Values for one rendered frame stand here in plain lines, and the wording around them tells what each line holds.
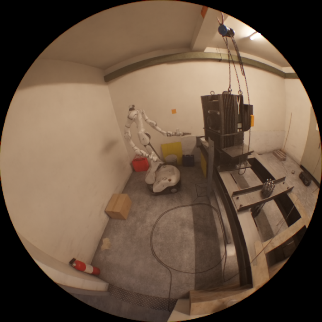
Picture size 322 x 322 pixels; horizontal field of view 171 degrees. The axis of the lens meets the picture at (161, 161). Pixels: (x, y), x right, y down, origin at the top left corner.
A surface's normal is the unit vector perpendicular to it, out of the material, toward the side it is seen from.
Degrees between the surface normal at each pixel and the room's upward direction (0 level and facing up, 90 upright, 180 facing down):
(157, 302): 0
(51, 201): 90
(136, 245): 0
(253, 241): 0
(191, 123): 90
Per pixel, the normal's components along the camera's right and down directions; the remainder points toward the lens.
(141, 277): -0.20, -0.85
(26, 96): 0.97, -0.12
